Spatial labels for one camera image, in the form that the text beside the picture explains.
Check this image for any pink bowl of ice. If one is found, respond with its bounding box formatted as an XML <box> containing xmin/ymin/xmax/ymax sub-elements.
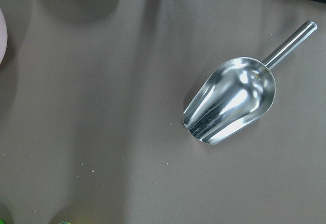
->
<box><xmin>0</xmin><ymin>10</ymin><xmax>8</xmax><ymax>63</ymax></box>

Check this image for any silver metal ice scoop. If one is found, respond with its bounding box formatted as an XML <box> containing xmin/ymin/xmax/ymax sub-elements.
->
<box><xmin>183</xmin><ymin>20</ymin><xmax>318</xmax><ymax>145</ymax></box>

